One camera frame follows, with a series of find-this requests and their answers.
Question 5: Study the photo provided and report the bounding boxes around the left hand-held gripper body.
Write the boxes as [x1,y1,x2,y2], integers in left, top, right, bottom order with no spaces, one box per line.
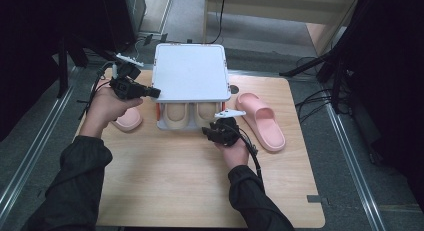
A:
[109,53,145,100]

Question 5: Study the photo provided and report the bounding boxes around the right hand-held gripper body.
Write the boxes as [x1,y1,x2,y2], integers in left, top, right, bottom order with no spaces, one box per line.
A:
[213,109,247,148]

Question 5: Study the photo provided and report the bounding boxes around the cream perforated clog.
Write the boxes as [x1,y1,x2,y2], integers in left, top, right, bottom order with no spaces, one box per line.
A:
[193,102,223,129]
[162,102,191,130]

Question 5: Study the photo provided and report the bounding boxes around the pink slide slipper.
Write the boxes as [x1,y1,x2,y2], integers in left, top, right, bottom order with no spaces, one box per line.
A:
[110,105,143,132]
[235,92,287,153]

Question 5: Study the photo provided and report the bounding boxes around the white two-tier shoe rack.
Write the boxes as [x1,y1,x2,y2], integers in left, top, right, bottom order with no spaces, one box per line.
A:
[149,43,232,131]

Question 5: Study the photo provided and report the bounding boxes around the person's left hand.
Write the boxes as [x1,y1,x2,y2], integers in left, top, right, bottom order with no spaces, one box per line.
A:
[79,85,144,139]

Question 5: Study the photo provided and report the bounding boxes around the black metal stand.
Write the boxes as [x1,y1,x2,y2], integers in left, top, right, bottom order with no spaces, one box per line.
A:
[279,40,354,115]
[56,34,129,99]

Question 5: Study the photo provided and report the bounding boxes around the dark cabinet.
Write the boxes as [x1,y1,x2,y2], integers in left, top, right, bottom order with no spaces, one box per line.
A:
[99,0,148,54]

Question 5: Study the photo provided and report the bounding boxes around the grey tape strip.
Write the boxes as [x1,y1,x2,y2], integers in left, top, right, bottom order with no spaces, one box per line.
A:
[306,194,329,206]

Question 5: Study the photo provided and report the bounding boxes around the light wooden partition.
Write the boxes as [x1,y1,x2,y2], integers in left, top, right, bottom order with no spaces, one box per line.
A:
[203,0,363,57]

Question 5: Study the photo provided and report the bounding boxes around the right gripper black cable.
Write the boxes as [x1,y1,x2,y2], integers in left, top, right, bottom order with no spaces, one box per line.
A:
[238,124,266,192]

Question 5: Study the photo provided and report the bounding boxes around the white floor cable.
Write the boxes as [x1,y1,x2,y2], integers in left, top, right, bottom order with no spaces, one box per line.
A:
[131,39,143,59]

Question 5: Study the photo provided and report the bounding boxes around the black floor cables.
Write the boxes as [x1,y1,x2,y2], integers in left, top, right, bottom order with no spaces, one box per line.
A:
[294,55,351,124]

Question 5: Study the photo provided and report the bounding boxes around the hanging black cable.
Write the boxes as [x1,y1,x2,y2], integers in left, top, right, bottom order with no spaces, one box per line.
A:
[208,0,228,45]

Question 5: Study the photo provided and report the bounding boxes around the metal floor rail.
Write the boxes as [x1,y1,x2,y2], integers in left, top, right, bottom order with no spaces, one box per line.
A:
[0,67,79,222]
[324,100,386,231]

